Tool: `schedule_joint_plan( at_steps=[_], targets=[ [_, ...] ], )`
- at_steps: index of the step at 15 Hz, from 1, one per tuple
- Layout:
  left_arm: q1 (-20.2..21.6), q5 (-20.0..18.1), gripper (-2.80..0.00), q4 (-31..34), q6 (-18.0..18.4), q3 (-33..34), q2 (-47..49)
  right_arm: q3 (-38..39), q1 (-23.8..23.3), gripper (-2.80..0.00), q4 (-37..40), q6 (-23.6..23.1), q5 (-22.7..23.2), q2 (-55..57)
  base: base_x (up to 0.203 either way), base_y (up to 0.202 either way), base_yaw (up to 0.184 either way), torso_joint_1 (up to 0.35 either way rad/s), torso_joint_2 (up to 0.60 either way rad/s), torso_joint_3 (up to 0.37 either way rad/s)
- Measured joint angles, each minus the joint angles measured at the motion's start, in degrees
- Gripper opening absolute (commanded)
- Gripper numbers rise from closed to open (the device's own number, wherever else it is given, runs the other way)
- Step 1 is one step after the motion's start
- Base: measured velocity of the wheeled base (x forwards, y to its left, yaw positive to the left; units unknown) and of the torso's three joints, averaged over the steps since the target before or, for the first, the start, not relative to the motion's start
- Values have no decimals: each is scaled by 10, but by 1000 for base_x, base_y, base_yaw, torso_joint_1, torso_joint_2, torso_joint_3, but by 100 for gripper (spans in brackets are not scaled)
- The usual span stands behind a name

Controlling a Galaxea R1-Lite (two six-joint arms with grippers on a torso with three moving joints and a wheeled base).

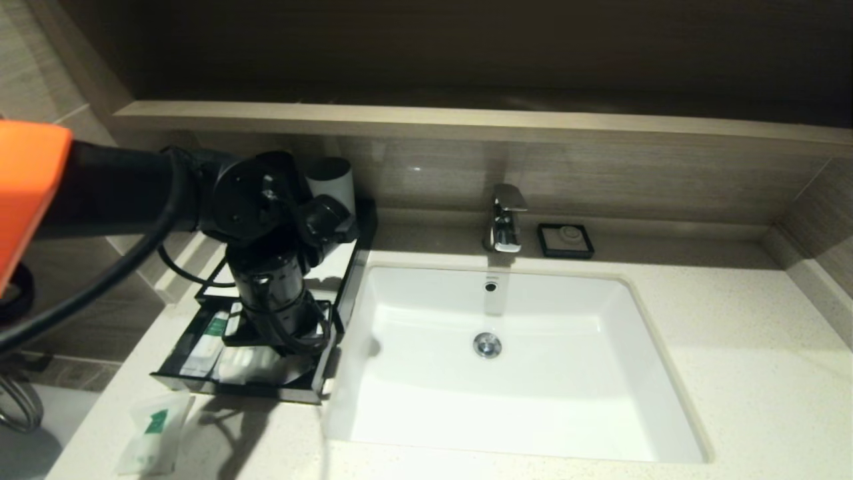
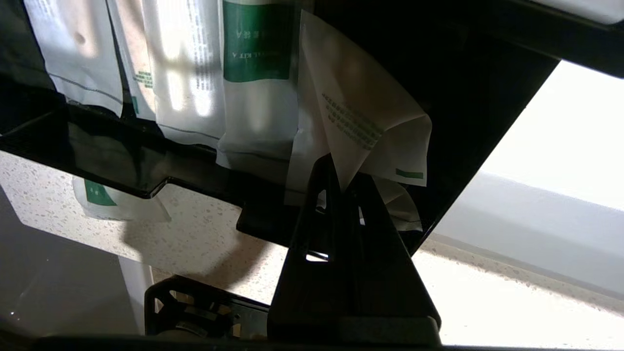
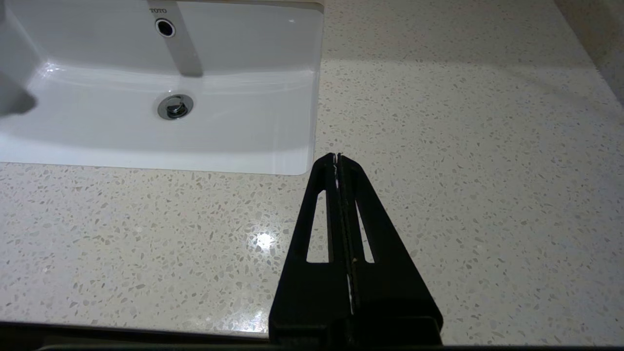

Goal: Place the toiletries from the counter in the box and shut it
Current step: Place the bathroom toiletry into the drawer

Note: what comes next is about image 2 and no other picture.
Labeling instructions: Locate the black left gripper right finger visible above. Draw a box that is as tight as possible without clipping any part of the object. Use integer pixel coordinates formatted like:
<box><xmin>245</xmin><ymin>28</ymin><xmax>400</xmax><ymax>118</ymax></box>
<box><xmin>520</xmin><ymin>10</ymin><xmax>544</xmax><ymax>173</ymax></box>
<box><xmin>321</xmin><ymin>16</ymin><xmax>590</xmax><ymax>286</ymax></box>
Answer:
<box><xmin>344</xmin><ymin>173</ymin><xmax>442</xmax><ymax>342</ymax></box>

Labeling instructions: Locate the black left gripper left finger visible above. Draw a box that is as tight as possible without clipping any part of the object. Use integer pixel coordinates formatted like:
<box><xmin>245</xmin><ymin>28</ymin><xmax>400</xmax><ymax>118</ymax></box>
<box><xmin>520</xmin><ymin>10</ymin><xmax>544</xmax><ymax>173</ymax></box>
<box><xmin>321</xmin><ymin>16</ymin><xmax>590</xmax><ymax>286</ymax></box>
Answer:
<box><xmin>267</xmin><ymin>154</ymin><xmax>350</xmax><ymax>342</ymax></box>

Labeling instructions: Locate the long packet with green label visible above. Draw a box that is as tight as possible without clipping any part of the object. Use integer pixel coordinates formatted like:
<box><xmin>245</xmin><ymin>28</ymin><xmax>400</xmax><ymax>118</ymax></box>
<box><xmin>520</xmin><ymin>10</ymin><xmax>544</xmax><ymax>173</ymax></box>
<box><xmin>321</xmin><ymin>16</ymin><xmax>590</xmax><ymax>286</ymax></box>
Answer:
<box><xmin>216</xmin><ymin>0</ymin><xmax>300</xmax><ymax>169</ymax></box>

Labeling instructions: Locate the sachet with green label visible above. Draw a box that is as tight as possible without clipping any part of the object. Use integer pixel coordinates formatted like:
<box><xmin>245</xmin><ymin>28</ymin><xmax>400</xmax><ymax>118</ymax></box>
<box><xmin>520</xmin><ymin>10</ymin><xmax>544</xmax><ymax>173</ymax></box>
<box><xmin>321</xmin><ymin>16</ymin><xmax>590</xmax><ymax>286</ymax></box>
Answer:
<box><xmin>72</xmin><ymin>176</ymin><xmax>172</xmax><ymax>223</ymax></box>

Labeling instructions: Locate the black pull-out drawer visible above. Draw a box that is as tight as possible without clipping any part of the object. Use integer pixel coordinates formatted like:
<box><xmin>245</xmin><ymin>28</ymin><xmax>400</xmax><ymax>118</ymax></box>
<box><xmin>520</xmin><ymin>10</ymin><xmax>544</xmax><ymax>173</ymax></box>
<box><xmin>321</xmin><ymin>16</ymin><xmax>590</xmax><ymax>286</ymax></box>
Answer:
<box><xmin>0</xmin><ymin>0</ymin><xmax>561</xmax><ymax>254</ymax></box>

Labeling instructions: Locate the long clear toothbrush packet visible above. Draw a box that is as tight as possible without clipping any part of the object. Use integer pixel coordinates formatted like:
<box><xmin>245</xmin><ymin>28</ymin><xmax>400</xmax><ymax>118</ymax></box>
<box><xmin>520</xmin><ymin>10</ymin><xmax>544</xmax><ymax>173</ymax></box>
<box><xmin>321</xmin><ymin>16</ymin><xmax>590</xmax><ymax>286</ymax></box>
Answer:
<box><xmin>141</xmin><ymin>0</ymin><xmax>227</xmax><ymax>149</ymax></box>

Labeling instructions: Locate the black glossy storage box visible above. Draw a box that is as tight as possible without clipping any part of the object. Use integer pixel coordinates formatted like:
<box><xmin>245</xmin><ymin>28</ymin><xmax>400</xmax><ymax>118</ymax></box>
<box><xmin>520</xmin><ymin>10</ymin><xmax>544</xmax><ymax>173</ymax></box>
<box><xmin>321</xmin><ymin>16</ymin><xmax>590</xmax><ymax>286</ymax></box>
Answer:
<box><xmin>487</xmin><ymin>0</ymin><xmax>624</xmax><ymax>78</ymax></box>

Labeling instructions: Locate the white ceramic sink basin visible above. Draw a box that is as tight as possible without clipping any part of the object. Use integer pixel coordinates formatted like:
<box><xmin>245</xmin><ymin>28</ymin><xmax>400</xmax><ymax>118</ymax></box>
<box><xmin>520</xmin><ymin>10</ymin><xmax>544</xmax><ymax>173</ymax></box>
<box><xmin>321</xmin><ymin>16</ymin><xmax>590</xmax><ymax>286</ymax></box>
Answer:
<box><xmin>431</xmin><ymin>58</ymin><xmax>624</xmax><ymax>312</ymax></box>

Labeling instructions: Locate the white bathtub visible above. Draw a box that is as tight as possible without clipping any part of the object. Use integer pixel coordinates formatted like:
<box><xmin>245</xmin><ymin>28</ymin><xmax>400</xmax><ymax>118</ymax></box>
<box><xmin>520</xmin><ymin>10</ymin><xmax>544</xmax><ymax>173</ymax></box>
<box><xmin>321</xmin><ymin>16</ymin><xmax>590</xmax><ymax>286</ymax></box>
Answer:
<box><xmin>0</xmin><ymin>185</ymin><xmax>154</xmax><ymax>337</ymax></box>

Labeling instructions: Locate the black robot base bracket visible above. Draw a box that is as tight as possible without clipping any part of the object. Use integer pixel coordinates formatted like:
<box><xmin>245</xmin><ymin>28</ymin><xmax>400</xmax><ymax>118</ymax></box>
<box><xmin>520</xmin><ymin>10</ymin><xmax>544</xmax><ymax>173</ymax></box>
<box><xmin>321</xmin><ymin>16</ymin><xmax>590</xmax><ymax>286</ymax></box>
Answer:
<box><xmin>144</xmin><ymin>274</ymin><xmax>271</xmax><ymax>338</ymax></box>

